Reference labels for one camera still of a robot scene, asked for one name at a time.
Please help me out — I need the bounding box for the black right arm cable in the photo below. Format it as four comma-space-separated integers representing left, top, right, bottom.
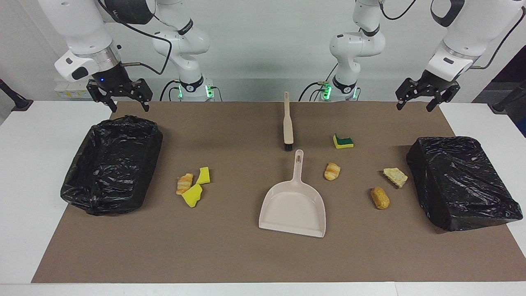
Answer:
97, 0, 173, 75

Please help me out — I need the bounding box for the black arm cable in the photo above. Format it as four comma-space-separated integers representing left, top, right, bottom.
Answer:
378, 0, 526, 70
97, 0, 173, 75

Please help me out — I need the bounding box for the brown table mat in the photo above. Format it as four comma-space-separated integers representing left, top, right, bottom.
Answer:
31, 101, 526, 284

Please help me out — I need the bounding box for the pale bread chunk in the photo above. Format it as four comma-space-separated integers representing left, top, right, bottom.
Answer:
383, 167, 408, 189

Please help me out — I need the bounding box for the brown bread roll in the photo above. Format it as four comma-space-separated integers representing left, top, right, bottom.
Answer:
370, 187, 390, 210

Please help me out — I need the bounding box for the white wall power strip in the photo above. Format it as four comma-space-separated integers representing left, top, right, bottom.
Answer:
54, 79, 99, 99

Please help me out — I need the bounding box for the green and yellow sponge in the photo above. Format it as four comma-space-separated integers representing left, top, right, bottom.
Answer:
332, 133, 354, 149

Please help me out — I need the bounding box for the large yellow sponge piece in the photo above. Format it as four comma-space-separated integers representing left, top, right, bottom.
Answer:
181, 183, 203, 208

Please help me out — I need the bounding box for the beige hand brush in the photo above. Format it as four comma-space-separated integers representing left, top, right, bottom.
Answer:
283, 91, 295, 151

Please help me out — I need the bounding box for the beige plastic dustpan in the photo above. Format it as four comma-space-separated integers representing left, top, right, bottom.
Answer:
258, 149, 326, 238

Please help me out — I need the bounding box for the black bag-covered bin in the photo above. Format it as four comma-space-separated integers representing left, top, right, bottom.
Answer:
406, 136, 524, 232

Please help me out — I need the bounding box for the black base power cable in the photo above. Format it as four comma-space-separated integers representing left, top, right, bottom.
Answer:
298, 81, 329, 102
159, 79, 181, 102

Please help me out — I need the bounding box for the striped croissant pastry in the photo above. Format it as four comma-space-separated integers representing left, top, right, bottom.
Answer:
324, 162, 341, 181
176, 173, 194, 195

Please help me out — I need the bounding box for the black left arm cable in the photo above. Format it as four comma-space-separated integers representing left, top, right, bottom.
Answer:
378, 0, 526, 70

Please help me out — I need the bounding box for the open black bag-lined bin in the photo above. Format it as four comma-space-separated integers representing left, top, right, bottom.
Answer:
60, 115, 164, 216

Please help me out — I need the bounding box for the black stand pole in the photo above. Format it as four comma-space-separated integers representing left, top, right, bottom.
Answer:
488, 80, 526, 113
0, 78, 34, 112

